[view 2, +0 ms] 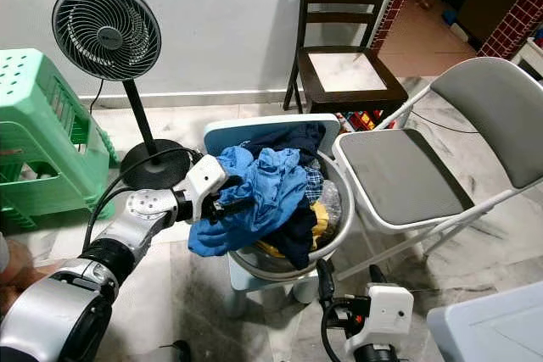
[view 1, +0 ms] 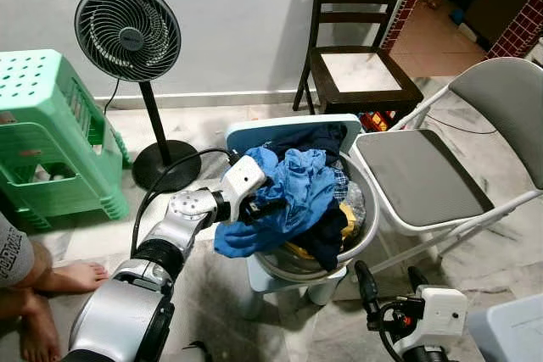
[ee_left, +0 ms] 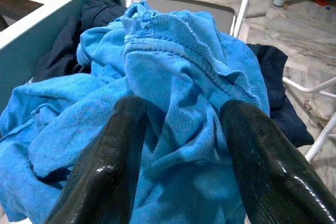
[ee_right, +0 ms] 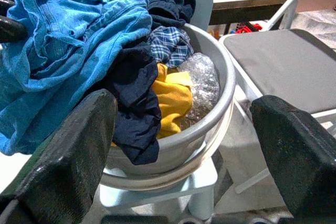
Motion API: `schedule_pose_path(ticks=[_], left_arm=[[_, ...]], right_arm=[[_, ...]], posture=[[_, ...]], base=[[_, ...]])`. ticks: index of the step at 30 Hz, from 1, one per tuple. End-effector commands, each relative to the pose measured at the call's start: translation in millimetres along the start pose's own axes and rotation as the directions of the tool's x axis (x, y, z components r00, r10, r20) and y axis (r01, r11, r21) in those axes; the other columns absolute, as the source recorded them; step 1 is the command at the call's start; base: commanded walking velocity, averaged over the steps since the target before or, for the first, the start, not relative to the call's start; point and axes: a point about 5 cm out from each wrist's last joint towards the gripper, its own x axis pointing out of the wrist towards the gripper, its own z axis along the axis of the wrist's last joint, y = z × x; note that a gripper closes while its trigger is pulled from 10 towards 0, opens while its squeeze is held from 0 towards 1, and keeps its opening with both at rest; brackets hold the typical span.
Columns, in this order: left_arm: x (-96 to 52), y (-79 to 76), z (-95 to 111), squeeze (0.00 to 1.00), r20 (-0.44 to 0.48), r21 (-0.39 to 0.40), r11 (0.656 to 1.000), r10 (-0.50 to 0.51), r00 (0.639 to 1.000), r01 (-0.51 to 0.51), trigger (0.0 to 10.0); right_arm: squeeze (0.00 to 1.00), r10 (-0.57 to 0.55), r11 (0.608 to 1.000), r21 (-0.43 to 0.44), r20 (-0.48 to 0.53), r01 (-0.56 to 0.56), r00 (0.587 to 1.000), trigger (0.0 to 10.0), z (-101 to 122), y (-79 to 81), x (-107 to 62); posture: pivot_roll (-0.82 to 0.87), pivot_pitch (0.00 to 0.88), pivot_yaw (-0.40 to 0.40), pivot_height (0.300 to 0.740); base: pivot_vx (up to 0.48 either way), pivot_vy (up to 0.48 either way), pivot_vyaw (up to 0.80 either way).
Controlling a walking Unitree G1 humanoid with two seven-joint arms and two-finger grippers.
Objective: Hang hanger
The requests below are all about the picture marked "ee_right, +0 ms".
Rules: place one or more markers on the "light blue plastic stool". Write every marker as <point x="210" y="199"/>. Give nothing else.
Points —
<point x="202" y="182"/>

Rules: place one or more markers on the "grey metal basin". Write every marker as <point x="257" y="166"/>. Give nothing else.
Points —
<point x="210" y="134"/>

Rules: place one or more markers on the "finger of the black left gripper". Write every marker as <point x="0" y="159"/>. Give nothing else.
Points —
<point x="11" y="30"/>
<point x="5" y="6"/>

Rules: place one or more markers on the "clear bubble wrap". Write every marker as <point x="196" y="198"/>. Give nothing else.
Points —
<point x="204" y="77"/>

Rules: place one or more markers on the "navy blue garment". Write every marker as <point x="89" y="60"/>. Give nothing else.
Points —
<point x="134" y="90"/>
<point x="170" y="6"/>

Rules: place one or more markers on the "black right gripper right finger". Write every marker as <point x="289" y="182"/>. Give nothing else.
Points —
<point x="302" y="161"/>

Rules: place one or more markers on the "blue white plaid cloth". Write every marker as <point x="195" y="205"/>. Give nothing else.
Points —
<point x="170" y="45"/>

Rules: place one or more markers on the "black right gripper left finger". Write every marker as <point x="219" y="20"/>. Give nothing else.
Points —
<point x="65" y="161"/>

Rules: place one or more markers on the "yellow garment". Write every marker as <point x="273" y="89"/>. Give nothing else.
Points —
<point x="173" y="98"/>

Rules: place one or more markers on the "red plastic toy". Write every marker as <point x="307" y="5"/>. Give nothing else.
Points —
<point x="249" y="27"/>

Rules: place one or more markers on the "grey folding chair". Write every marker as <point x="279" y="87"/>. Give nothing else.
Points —
<point x="283" y="64"/>

